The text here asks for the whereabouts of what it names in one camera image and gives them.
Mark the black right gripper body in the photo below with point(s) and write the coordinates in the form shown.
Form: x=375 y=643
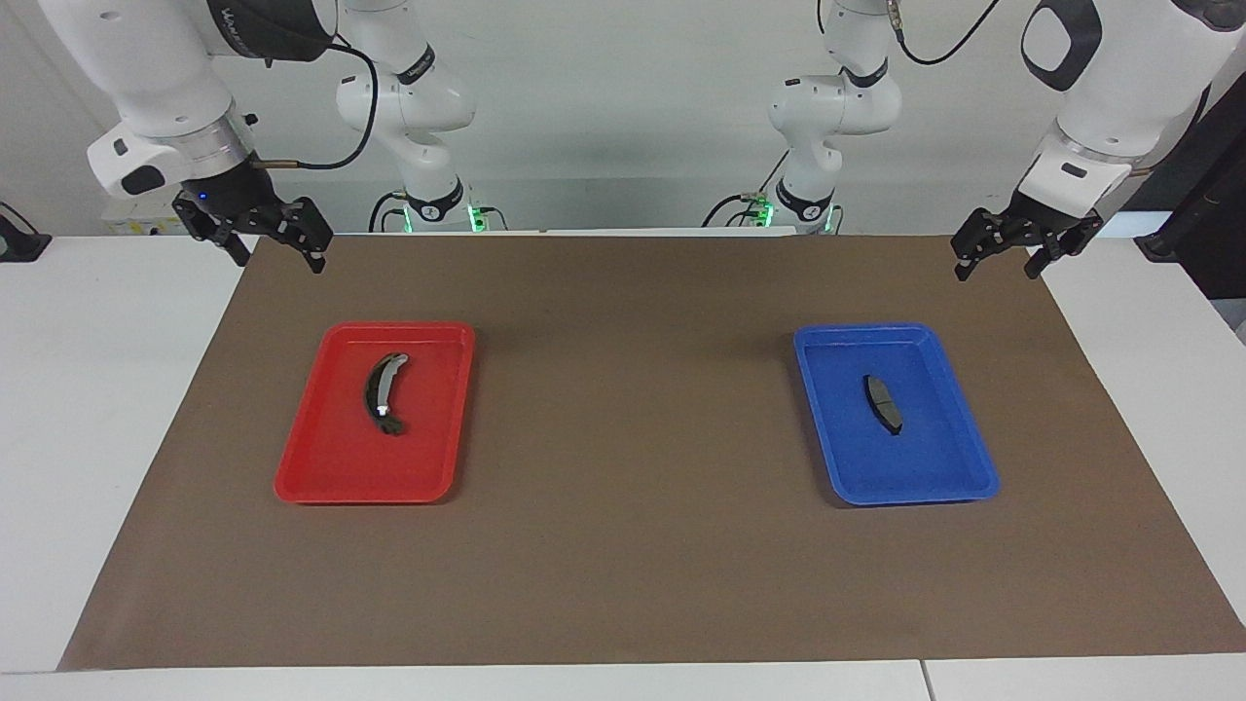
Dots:
x=229 y=200

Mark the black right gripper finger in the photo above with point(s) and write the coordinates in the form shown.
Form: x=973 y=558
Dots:
x=313 y=234
x=235 y=243

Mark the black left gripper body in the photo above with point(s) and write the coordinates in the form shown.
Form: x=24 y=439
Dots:
x=1051 y=222

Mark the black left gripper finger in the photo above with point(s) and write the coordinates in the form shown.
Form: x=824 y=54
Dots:
x=978 y=236
x=1051 y=249

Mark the curved brake shoe silver web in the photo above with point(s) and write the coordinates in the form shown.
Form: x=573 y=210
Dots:
x=378 y=389

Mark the dark brake pad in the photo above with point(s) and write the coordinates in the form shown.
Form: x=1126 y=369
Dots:
x=884 y=404

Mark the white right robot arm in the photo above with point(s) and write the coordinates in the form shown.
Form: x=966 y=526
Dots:
x=165 y=88

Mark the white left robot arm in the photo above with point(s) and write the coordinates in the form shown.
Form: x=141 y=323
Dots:
x=1119 y=107

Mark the white power strip box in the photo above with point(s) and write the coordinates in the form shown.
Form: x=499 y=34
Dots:
x=146 y=224

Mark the black table clamp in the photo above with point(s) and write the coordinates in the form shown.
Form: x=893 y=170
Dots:
x=19 y=243

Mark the red plastic tray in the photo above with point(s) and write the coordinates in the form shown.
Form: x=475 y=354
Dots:
x=331 y=458

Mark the blue plastic tray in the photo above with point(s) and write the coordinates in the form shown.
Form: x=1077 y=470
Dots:
x=905 y=458

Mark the brown table mat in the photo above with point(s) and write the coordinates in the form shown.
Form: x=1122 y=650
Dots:
x=623 y=565

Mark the black stand frame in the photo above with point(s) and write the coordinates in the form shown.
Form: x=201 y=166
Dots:
x=1202 y=185

